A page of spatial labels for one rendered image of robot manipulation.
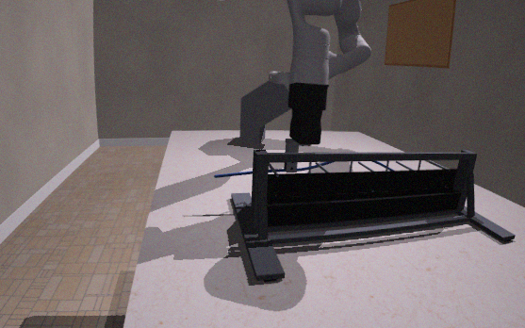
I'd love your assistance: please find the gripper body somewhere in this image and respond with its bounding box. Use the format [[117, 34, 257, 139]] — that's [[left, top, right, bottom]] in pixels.
[[269, 57, 329, 144]]

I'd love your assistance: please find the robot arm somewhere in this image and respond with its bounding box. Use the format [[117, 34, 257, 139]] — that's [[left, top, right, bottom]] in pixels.
[[287, 0, 371, 80]]

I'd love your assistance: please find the black equipment rack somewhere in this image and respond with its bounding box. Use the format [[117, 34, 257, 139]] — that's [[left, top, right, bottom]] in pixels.
[[231, 150, 515, 282]]

